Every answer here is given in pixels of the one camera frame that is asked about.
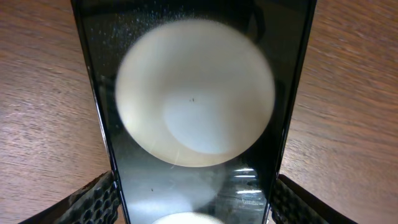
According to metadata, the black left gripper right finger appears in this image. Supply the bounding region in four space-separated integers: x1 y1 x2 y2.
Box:
271 174 356 224

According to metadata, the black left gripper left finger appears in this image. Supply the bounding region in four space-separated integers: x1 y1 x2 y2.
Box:
21 171 120 224

